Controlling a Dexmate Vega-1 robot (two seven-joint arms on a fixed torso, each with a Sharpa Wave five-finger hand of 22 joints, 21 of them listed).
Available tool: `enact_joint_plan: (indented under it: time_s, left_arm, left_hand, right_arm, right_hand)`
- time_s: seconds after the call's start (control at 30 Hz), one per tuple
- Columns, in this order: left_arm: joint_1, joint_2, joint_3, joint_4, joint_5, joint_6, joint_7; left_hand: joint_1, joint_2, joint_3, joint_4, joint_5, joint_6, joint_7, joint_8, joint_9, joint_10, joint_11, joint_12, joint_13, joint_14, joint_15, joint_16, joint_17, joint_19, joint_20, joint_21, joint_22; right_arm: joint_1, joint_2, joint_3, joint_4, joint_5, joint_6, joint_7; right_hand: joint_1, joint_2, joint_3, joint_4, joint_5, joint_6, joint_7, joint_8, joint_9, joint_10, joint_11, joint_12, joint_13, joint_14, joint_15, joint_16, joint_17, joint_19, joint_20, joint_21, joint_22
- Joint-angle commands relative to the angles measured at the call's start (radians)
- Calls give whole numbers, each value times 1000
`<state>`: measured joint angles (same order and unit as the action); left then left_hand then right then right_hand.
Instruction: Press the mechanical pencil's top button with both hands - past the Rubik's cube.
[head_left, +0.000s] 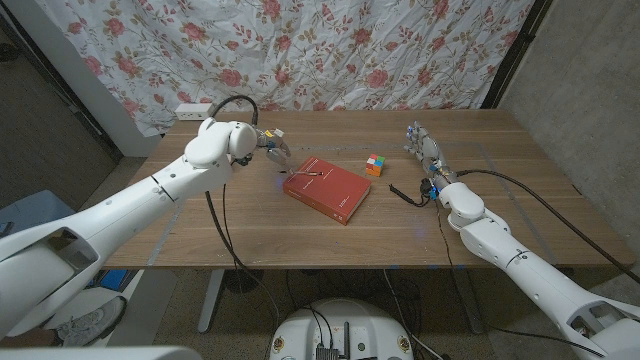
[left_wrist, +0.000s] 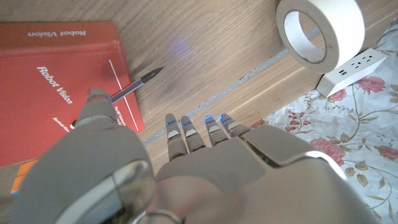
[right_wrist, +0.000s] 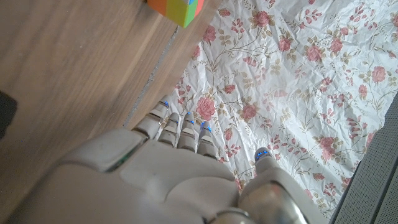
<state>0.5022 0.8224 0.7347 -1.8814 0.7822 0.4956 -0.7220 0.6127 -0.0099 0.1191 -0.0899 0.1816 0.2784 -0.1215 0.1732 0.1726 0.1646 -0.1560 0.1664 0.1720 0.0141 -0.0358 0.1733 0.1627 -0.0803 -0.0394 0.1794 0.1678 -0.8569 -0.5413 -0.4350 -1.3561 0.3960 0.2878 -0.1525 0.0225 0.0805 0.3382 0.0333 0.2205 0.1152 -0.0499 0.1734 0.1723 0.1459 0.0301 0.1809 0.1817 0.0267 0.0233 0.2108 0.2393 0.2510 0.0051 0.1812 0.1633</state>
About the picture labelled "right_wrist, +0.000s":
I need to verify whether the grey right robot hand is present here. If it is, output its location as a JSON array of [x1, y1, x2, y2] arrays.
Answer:
[[6, 96, 330, 224]]

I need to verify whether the floral backdrop cloth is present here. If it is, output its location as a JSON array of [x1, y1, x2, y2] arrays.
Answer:
[[167, 0, 398, 220]]

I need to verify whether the small Rubik's cube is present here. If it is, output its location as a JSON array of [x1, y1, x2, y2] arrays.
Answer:
[[146, 0, 205, 29]]

